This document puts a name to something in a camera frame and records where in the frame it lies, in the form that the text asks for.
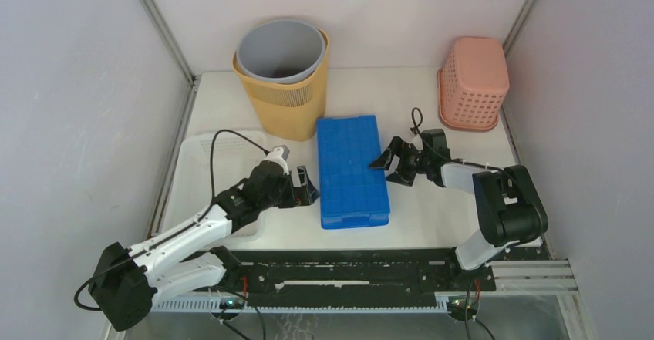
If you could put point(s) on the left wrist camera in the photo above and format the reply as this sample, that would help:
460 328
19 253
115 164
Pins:
279 155

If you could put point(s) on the aluminium frame rail right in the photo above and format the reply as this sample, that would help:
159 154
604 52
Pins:
518 25

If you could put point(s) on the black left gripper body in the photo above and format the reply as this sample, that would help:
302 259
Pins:
281 198

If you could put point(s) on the pink perforated plastic basket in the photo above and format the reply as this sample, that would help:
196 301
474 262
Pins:
473 84

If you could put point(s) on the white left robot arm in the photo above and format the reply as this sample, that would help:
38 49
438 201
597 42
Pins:
129 281

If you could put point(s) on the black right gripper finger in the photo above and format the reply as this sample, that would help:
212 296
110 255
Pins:
404 176
394 149

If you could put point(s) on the aluminium frame rail left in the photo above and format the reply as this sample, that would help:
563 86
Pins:
167 82

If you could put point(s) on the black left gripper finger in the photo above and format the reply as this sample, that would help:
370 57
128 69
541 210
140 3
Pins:
305 195
302 177

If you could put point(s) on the white perforated plastic basket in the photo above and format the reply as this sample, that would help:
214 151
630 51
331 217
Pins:
202 163

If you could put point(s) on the aluminium frame rail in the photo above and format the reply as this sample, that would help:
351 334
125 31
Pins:
518 25
167 82

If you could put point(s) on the grey inner bin liner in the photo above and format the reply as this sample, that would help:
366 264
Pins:
282 51

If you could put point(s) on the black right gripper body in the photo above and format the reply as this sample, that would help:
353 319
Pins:
418 162

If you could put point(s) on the yellow ribbed waste bin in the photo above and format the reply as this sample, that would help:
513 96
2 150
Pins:
289 111

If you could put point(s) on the blue compartment tray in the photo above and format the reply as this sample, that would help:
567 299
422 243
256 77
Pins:
351 194

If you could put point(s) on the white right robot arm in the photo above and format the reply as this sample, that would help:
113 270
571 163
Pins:
509 209

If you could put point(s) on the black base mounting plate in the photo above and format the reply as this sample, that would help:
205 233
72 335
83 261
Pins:
317 277

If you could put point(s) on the white slotted cable duct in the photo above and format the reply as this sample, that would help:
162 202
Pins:
234 305

